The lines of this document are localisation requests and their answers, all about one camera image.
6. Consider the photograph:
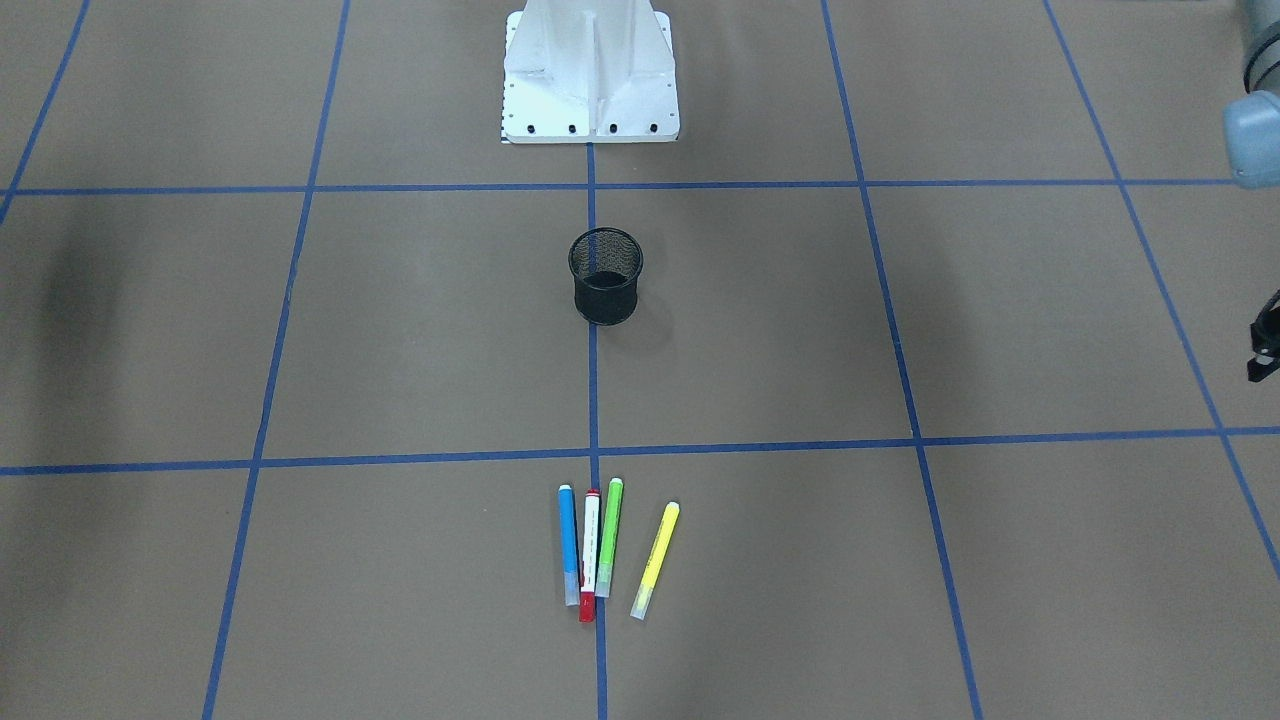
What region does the green highlighter pen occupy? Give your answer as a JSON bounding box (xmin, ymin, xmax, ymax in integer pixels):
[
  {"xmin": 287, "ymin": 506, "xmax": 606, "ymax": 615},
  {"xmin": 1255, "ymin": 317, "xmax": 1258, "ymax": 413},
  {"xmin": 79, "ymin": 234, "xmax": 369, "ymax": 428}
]
[{"xmin": 595, "ymin": 477, "xmax": 625, "ymax": 598}]

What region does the yellow highlighter pen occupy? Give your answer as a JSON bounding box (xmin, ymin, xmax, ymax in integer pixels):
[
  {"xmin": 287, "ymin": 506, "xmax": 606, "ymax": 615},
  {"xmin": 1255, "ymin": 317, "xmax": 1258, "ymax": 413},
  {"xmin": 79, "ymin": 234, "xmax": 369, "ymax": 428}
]
[{"xmin": 628, "ymin": 501, "xmax": 681, "ymax": 621}]

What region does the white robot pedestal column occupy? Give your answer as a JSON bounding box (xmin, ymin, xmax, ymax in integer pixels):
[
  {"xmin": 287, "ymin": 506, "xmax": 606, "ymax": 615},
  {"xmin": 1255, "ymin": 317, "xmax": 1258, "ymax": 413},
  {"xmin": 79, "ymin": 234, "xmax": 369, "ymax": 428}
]
[{"xmin": 500, "ymin": 1, "xmax": 682, "ymax": 145}]

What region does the red whiteboard marker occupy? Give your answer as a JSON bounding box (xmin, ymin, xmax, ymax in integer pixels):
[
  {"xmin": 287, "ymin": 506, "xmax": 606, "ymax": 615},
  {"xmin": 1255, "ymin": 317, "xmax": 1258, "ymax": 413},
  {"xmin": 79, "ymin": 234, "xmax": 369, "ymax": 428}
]
[{"xmin": 579, "ymin": 488, "xmax": 602, "ymax": 624}]

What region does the blue highlighter pen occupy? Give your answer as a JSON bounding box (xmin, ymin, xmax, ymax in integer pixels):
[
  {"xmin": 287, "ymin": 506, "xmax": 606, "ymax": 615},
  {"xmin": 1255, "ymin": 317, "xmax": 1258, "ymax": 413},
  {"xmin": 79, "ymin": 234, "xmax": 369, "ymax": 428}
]
[{"xmin": 557, "ymin": 484, "xmax": 581, "ymax": 607}]

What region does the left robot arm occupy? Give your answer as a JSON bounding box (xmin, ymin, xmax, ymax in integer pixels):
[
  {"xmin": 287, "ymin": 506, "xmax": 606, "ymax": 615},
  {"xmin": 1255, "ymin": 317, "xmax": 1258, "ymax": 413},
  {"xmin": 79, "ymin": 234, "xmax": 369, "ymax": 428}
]
[{"xmin": 1222, "ymin": 1, "xmax": 1279, "ymax": 383}]

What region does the black mesh pen cup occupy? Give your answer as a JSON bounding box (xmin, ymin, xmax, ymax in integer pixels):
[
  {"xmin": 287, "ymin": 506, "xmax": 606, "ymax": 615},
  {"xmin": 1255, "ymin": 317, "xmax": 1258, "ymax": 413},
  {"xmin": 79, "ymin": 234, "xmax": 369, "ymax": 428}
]
[{"xmin": 567, "ymin": 227, "xmax": 644, "ymax": 325}]

